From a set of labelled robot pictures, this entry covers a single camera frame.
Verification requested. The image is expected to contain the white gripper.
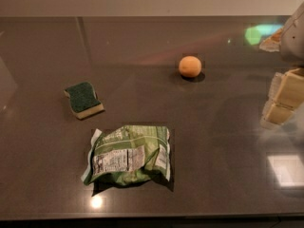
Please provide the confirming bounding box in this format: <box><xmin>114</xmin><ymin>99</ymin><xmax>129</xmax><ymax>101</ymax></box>
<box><xmin>260</xmin><ymin>2</ymin><xmax>304</xmax><ymax>129</ymax></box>

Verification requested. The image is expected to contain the orange fruit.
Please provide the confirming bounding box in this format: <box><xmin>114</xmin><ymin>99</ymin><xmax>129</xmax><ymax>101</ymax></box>
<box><xmin>179</xmin><ymin>56</ymin><xmax>202</xmax><ymax>78</ymax></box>

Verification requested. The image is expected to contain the green jalapeno chip bag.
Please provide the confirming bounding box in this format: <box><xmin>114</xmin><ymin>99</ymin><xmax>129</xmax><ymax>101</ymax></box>
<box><xmin>82</xmin><ymin>125</ymin><xmax>171</xmax><ymax>186</ymax></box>

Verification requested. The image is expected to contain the green and yellow sponge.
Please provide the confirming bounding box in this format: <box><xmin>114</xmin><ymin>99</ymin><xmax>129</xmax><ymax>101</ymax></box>
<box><xmin>64</xmin><ymin>82</ymin><xmax>105</xmax><ymax>120</ymax></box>

